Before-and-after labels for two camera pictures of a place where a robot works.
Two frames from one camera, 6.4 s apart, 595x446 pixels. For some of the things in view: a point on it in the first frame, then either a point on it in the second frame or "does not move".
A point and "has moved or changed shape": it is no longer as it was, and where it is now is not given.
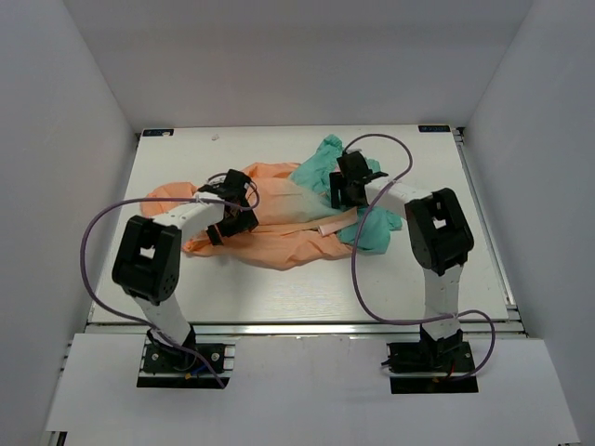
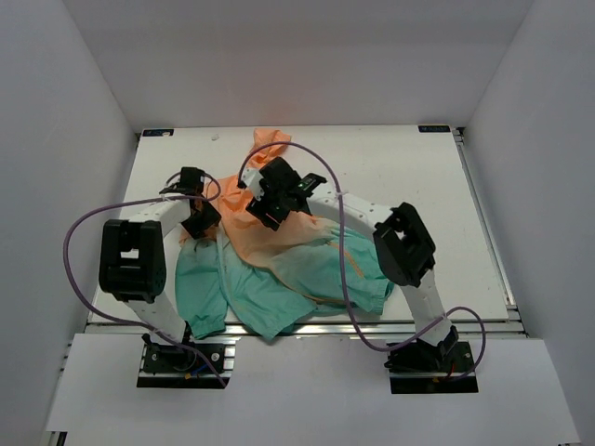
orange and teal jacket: [297, 224] has moved or changed shape
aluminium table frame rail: [513, 311] does not move
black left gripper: [245, 220] -> [211, 216]
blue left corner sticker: [158, 133] does not move
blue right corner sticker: [434, 128] does not move
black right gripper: [337, 181] -> [259, 209]
